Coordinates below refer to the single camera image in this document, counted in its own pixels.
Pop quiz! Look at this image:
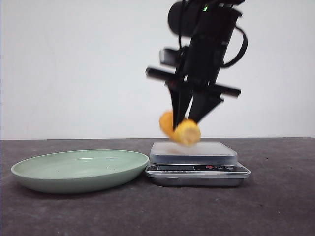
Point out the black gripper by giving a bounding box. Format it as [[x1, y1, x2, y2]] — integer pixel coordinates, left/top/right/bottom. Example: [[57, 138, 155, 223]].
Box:
[[146, 36, 241, 129]]

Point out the yellow corn cob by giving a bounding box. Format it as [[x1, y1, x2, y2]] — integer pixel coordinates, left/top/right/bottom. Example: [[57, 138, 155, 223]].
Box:
[[159, 111, 201, 146]]

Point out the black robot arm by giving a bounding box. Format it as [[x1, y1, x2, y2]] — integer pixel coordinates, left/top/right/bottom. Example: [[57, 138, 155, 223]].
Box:
[[146, 0, 248, 130]]

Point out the silver digital kitchen scale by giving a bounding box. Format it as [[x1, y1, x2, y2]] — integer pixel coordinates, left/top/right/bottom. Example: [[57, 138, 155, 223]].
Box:
[[145, 141, 251, 187]]

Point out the green round plate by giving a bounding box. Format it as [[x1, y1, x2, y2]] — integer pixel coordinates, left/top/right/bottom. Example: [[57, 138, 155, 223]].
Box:
[[11, 149, 149, 194]]

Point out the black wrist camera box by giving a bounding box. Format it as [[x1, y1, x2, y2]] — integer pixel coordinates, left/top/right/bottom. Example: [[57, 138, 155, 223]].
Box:
[[159, 48, 182, 67]]

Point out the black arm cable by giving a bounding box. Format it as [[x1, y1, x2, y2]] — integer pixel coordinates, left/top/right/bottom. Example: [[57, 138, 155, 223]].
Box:
[[221, 24, 249, 68]]

